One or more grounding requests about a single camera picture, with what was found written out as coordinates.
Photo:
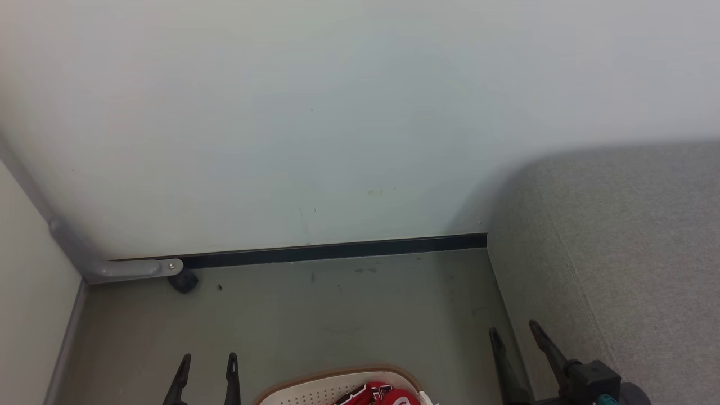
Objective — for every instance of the grey metal floor bracket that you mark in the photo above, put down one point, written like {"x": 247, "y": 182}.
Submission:
{"x": 124, "y": 269}

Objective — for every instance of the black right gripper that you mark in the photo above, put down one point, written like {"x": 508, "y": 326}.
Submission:
{"x": 590, "y": 383}

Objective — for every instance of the red and white garment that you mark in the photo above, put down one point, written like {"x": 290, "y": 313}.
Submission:
{"x": 382, "y": 395}

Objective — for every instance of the grey fabric sofa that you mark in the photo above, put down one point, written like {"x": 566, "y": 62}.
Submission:
{"x": 619, "y": 253}

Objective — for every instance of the cream laundry basket brown rim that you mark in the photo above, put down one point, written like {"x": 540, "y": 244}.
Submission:
{"x": 315, "y": 391}

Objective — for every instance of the black rubber foot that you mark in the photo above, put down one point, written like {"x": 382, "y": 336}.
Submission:
{"x": 184, "y": 282}

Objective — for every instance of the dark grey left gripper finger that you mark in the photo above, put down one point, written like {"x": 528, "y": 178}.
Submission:
{"x": 180, "y": 379}
{"x": 232, "y": 379}

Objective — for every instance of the black baseboard strip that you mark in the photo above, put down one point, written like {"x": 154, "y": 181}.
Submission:
{"x": 337, "y": 251}

